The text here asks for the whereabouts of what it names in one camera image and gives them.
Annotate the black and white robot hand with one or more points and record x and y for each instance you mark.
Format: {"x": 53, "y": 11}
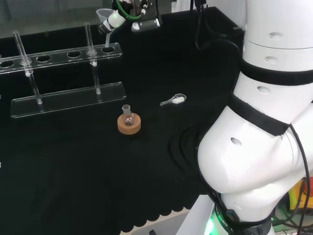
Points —
{"x": 113, "y": 22}

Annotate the clear plastic funnel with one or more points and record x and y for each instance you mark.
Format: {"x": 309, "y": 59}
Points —
{"x": 101, "y": 13}

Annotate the clear funnel stand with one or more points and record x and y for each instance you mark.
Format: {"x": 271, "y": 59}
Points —
{"x": 68, "y": 99}

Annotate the glass weighing funnel with powder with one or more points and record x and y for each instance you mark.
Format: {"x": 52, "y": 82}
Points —
{"x": 178, "y": 100}

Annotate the small round-bottom glass flask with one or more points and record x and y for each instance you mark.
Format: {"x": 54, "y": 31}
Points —
{"x": 127, "y": 119}

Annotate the black bench cloth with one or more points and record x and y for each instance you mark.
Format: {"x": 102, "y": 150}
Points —
{"x": 73, "y": 171}

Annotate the yellow stop button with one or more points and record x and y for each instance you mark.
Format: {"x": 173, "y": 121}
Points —
{"x": 296, "y": 195}

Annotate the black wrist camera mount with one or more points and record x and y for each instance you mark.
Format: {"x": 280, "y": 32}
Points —
{"x": 146, "y": 24}

